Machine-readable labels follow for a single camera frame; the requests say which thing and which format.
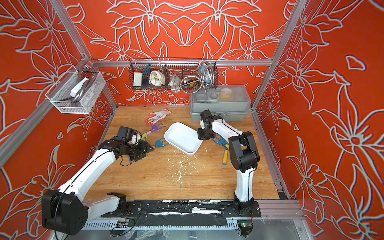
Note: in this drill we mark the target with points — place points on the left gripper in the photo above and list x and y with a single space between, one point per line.
144 149

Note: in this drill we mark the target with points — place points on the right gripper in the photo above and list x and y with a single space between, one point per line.
201 137

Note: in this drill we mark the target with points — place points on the white plastic storage box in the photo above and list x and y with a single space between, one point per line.
183 138

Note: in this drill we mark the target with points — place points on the blue fork rake yellow handle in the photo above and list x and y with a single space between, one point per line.
225 156

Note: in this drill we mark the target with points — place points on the blue claw rake yellow handle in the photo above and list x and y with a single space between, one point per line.
221 141

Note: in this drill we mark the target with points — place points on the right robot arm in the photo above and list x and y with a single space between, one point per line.
244 156

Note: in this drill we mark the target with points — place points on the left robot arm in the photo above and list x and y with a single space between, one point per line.
66 210

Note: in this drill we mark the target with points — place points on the white box in basket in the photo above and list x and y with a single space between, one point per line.
137 83

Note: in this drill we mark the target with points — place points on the white pink garden glove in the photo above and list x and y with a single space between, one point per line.
157 117

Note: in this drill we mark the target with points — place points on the grey plastic toolbox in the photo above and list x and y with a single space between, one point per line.
230 102

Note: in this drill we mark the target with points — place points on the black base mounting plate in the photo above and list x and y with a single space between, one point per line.
220 208

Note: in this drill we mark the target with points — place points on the white cloth in basket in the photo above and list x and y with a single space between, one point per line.
157 79

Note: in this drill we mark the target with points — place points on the black wire wall basket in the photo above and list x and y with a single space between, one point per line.
182 75

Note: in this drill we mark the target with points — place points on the white wire wall basket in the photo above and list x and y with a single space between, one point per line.
77 91

